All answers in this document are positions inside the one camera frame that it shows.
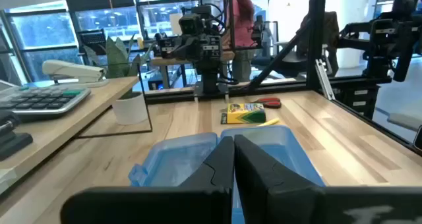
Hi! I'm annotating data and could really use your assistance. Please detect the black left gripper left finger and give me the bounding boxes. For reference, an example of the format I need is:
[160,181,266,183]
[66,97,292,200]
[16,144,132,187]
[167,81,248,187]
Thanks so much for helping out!
[61,136,235,224]

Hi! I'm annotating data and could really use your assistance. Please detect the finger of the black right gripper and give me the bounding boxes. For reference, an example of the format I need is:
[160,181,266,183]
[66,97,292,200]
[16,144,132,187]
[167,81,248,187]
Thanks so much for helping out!
[189,35,223,61]
[155,36,190,59]

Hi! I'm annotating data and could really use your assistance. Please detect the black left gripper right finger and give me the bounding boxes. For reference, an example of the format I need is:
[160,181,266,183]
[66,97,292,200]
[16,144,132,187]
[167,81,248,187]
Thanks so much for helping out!
[234,134,422,224]

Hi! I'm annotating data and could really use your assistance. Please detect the blue plastic pencil box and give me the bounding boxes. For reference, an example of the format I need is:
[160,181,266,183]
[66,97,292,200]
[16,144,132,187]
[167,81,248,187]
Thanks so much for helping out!
[127,125,326,224]

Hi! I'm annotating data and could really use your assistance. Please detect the yellow green crayon box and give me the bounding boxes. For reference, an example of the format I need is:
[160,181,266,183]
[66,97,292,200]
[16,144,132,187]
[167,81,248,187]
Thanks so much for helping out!
[220,102,267,125]

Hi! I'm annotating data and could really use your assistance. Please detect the yellow highlighter pen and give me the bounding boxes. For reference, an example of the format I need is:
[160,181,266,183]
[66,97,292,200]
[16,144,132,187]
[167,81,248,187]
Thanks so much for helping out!
[257,117,281,127]

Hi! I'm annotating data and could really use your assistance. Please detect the black red handled scissors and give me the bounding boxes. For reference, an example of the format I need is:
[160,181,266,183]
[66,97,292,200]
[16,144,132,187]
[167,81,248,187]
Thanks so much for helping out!
[249,97,282,109]

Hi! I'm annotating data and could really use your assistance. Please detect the background wooden desk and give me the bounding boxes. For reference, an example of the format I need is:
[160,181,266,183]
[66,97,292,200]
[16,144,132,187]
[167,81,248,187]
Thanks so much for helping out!
[150,50,235,90]

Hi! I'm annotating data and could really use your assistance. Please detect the person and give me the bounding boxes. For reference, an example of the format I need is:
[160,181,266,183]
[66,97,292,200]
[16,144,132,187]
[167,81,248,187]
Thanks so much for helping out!
[218,0,257,83]

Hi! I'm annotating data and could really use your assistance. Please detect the snake plant in white pot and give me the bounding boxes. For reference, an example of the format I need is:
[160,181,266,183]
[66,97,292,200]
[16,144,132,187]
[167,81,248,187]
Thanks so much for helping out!
[83,34,153,126]

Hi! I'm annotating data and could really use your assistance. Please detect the black mesh panel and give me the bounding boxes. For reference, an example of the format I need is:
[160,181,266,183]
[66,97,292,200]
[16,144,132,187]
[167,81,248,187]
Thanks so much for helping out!
[76,29,107,55]

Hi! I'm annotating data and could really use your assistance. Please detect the white stapler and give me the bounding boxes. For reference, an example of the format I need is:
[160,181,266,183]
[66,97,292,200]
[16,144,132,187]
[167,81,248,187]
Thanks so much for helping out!
[42,59,110,88]

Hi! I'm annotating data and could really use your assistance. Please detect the dark office chair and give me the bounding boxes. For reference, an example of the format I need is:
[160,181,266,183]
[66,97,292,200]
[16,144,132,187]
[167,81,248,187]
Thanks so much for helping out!
[283,11,341,77]

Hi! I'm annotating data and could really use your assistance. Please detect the wooden shelf riser black legs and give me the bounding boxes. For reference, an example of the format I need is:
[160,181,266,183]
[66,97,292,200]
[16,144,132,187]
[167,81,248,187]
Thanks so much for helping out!
[0,63,154,196]

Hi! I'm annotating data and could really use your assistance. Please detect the grey desk calculator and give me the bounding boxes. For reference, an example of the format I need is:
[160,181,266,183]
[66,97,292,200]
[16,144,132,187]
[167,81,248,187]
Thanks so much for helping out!
[0,84,92,122]

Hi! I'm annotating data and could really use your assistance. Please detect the black drawer unit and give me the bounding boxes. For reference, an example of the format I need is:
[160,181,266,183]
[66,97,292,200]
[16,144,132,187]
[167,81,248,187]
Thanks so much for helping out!
[335,83,380,120]

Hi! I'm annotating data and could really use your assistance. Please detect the black stapler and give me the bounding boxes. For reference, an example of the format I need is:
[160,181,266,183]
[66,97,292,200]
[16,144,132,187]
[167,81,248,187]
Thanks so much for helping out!
[0,109,34,161]

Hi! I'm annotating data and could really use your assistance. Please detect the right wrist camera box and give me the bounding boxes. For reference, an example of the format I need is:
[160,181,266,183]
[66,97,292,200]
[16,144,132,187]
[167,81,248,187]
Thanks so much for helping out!
[179,13,203,36]

